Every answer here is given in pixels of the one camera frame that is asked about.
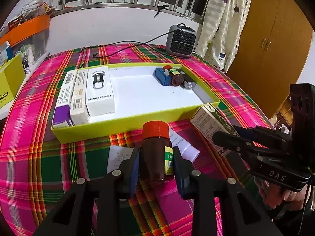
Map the pink plaid desktop cloth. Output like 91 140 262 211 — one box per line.
0 43 274 236

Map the white keychain flashlight box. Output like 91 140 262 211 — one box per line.
85 66 116 117

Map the white blue carton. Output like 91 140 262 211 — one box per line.
0 41 13 61

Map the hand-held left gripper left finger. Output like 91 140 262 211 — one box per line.
32 146 141 236

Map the brown bottle orange cap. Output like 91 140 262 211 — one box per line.
163 65 185 87
139 121 175 181

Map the pile of small clutter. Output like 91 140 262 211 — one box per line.
0 1 56 33

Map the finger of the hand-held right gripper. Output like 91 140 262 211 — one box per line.
213 130 291 158
230 125 294 145

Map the purple and white box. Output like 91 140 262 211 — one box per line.
52 69 78 128

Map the black handled tool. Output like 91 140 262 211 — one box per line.
154 4 170 18

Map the yellow-green tray box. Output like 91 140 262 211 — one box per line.
51 63 221 144

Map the person's right hand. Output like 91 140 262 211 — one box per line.
264 184 309 211

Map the white bottle purple cap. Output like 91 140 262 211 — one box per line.
168 126 200 163
107 145 135 175

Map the small blue box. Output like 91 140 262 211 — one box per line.
154 67 172 87

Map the cream dotted curtain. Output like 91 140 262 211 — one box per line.
195 0 254 73

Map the grey desktop heater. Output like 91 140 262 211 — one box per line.
165 23 197 59

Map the slim white box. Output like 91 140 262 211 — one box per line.
70 69 90 125

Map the green and white box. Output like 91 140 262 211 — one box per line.
190 104 243 157

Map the clear bin orange lid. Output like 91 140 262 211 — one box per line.
0 14 51 66

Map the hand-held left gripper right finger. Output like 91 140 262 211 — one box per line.
173 147 283 236

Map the closed yellow-green box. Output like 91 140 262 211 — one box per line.
0 53 26 109

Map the brown wooden wardrobe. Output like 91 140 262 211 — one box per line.
225 0 313 119

